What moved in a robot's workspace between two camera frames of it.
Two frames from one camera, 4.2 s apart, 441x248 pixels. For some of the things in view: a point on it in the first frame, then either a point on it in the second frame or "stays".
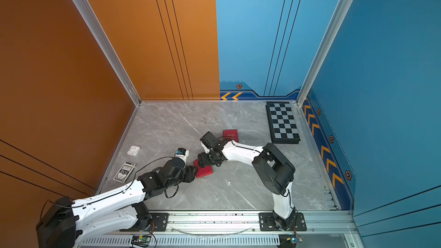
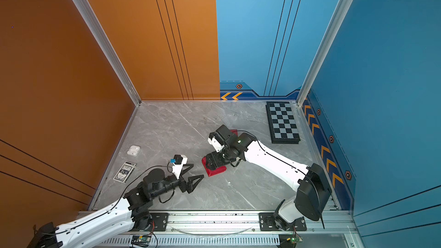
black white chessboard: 282,123 stays
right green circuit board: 289,240 stays
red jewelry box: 205,170 → 211,173
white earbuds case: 133,150 stays
